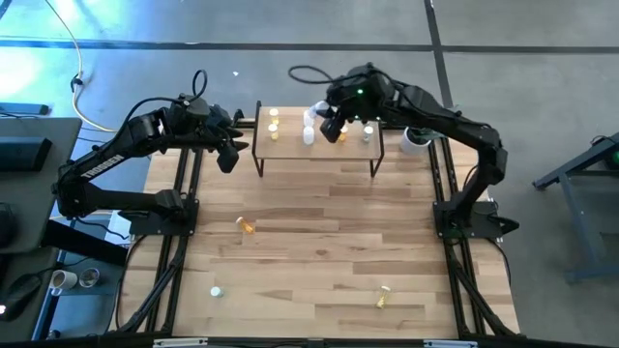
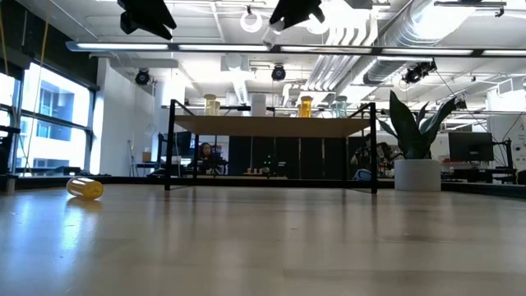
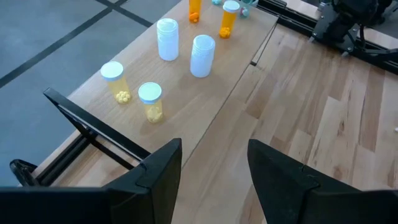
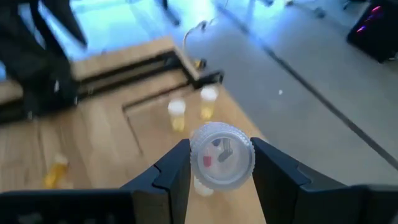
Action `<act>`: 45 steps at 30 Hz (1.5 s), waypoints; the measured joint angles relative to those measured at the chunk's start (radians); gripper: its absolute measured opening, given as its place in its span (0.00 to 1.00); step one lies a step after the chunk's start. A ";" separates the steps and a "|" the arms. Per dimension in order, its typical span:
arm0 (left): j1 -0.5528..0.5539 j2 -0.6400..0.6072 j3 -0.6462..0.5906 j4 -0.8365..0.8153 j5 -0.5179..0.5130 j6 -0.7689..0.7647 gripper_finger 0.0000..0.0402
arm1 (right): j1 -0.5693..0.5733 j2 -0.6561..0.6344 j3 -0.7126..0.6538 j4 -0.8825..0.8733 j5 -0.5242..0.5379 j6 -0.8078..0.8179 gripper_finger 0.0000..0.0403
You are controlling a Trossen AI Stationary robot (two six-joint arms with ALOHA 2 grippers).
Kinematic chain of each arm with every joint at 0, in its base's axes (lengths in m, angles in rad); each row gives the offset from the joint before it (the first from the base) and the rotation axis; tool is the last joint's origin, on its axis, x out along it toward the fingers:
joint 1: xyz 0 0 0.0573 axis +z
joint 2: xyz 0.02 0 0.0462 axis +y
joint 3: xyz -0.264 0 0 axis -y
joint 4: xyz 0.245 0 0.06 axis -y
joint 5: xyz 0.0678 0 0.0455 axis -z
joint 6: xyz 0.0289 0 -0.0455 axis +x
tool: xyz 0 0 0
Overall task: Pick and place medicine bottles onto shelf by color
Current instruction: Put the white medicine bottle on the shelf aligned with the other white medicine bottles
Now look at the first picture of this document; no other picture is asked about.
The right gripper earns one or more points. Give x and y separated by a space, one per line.
360 101

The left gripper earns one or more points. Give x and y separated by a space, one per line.
210 123

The clear bottle with white cap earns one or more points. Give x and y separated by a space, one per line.
318 107

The white plastic screw-cap bottle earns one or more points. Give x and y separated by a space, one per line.
308 135
308 118

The amber pill vial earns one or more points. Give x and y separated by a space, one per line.
345 136
246 226

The pale yellow vial white cap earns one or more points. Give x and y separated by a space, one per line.
383 297
274 113
273 129

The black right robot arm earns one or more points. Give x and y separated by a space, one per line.
435 108

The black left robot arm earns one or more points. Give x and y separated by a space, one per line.
106 159

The snake plant in white pot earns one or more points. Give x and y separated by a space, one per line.
411 145

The white paper sheet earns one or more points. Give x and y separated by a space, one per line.
117 223

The dark grey desk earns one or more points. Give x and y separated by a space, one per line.
63 135

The black metal beam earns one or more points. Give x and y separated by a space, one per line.
82 243

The clear round jar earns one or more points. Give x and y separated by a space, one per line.
89 277

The black box device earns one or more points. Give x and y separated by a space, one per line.
24 154

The white label strip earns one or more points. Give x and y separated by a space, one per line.
179 342
450 344

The black flat bar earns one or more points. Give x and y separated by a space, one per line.
24 108

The white paper cup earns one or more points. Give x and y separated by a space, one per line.
64 279

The black computer mouse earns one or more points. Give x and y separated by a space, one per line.
19 295

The green round object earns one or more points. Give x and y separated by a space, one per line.
615 158

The black frame bracket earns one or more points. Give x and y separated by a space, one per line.
238 116

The wood shelf black metal frame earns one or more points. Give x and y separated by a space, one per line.
290 145

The black aluminium table frame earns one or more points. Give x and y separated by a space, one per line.
271 344

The grey metal stand frame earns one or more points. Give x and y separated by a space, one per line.
570 166

